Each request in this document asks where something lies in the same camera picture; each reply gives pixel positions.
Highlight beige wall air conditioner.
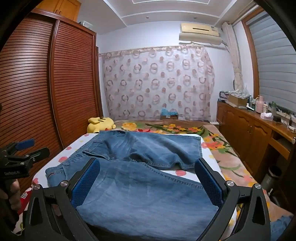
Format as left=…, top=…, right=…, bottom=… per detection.
left=179, top=22, right=222, bottom=45

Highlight person's left hand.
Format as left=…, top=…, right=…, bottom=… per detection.
left=3, top=179, right=22, bottom=212

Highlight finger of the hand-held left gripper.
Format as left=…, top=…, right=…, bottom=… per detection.
left=5, top=138, right=36, bottom=152
left=22, top=148, right=51, bottom=164

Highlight floral blanket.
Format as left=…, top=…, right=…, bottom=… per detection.
left=114, top=119, right=294, bottom=234

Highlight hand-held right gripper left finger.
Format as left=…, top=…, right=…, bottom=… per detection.
left=24, top=158, right=101, bottom=241

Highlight pink thermos jug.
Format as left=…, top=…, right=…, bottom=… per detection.
left=255, top=95, right=265, bottom=113

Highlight blue cloth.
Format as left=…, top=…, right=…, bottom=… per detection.
left=269, top=214, right=295, bottom=241

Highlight cardboard box with blue items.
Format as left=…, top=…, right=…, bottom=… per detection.
left=160, top=108, right=179, bottom=120

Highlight blue denim pants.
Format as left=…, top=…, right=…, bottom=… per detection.
left=45, top=130, right=219, bottom=229

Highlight white strawberry print sheet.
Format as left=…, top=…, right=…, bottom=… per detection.
left=11, top=133, right=238, bottom=241

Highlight circle print curtain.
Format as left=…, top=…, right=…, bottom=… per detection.
left=99, top=45, right=215, bottom=121

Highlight grey window blind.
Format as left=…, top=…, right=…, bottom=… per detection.
left=245, top=10, right=296, bottom=114

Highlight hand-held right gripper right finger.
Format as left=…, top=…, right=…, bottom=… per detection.
left=195, top=158, right=271, bottom=241

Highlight wooden sideboard cabinet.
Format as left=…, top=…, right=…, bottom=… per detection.
left=217, top=101, right=296, bottom=183

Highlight wooden overhead cabinet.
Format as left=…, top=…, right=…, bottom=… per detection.
left=38, top=0, right=81, bottom=22

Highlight yellow plush toy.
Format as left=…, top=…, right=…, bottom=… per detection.
left=87, top=117, right=116, bottom=133

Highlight grey trash bin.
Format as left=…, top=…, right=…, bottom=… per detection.
left=261, top=166, right=283, bottom=193

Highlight tied beige window curtain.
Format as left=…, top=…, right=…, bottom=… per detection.
left=222, top=22, right=245, bottom=91

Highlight open cardboard box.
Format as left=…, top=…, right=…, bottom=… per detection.
left=228, top=90, right=249, bottom=107

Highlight white power strip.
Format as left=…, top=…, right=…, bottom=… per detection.
left=276, top=108, right=296, bottom=121

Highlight wooden louvered wardrobe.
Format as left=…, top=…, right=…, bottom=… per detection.
left=0, top=11, right=104, bottom=200

